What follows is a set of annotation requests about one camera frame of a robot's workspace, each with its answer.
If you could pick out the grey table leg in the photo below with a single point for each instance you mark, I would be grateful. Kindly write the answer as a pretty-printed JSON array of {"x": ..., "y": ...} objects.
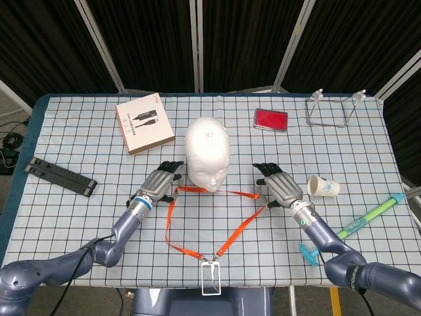
[{"x": 293, "y": 301}]

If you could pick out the green blue toy syringe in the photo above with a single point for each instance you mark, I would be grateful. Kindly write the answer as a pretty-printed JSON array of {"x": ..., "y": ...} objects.
[{"x": 371, "y": 214}]

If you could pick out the red ink pad tin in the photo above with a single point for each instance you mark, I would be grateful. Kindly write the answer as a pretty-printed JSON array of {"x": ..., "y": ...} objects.
[{"x": 271, "y": 119}]

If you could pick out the black power adapter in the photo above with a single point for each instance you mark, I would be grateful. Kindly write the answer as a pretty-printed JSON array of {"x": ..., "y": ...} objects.
[{"x": 6, "y": 161}]

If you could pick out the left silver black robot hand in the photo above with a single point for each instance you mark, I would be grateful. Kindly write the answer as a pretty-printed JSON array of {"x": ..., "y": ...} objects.
[{"x": 159, "y": 184}]

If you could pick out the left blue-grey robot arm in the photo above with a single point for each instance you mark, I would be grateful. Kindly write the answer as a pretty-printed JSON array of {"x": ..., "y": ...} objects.
[{"x": 125, "y": 227}]

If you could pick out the black folding stand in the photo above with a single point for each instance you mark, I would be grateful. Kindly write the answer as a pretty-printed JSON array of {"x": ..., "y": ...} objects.
[{"x": 62, "y": 177}]

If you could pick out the white foam mannequin head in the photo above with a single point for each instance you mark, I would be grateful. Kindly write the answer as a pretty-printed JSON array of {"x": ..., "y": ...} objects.
[{"x": 207, "y": 148}]

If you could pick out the white paper cup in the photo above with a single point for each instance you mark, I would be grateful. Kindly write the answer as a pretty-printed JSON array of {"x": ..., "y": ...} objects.
[{"x": 325, "y": 188}]

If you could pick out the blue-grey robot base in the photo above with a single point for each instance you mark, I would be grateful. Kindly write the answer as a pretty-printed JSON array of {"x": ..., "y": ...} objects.
[{"x": 197, "y": 306}]

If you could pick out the blue checked tablecloth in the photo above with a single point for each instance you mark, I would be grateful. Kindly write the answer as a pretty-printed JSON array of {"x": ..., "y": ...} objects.
[{"x": 98, "y": 210}]

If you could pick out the black partition panel grey frame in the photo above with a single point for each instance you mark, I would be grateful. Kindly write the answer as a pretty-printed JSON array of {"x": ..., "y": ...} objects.
[
  {"x": 355, "y": 39},
  {"x": 39, "y": 42},
  {"x": 243, "y": 42},
  {"x": 148, "y": 42},
  {"x": 408, "y": 115}
]

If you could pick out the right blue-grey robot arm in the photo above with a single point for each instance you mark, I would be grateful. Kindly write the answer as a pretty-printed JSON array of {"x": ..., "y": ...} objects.
[{"x": 322, "y": 233}]

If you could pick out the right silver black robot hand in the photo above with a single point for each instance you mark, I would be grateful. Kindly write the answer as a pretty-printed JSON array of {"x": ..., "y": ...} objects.
[{"x": 284, "y": 191}]

